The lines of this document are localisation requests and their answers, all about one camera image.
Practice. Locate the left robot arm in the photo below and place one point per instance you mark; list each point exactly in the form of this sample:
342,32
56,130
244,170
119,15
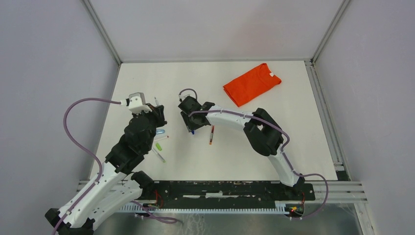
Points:
115,184

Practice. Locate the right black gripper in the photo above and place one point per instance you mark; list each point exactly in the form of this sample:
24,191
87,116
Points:
190,126

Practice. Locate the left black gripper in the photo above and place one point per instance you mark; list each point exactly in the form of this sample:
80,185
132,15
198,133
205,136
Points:
157,112

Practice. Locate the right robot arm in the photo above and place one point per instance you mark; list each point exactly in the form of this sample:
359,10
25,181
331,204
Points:
263,133

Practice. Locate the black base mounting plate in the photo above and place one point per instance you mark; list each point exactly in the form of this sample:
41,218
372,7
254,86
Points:
224,194

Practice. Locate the folded orange cloth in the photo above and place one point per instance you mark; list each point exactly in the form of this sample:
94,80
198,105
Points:
251,84

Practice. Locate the white slotted cable duct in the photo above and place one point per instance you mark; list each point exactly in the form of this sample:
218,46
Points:
278,209

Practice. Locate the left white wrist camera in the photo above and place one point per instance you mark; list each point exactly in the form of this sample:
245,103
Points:
136,103

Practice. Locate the red orange pen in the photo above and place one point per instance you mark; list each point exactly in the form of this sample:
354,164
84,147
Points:
211,135

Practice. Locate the thin green-tip pen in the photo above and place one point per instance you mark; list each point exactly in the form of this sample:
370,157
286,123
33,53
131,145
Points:
159,155

